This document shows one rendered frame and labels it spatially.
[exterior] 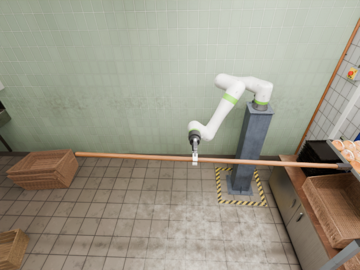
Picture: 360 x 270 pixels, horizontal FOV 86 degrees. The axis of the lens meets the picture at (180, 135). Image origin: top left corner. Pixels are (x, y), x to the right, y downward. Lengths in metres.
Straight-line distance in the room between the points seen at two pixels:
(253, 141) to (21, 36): 2.65
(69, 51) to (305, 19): 2.38
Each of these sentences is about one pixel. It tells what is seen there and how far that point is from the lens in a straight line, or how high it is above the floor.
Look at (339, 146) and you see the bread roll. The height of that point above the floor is 1.22.
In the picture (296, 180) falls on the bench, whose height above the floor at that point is 0.58.
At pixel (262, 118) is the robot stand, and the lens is 1.98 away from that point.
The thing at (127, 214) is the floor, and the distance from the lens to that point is 2.57.
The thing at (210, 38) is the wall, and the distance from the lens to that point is 2.19.
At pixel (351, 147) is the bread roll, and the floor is 1.22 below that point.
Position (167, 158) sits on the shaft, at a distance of 1.27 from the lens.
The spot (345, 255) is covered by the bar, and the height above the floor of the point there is 0.80.
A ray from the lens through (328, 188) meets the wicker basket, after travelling 2.37.
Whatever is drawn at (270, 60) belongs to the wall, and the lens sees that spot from 2.39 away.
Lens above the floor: 2.16
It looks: 38 degrees down
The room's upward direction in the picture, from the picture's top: 2 degrees counter-clockwise
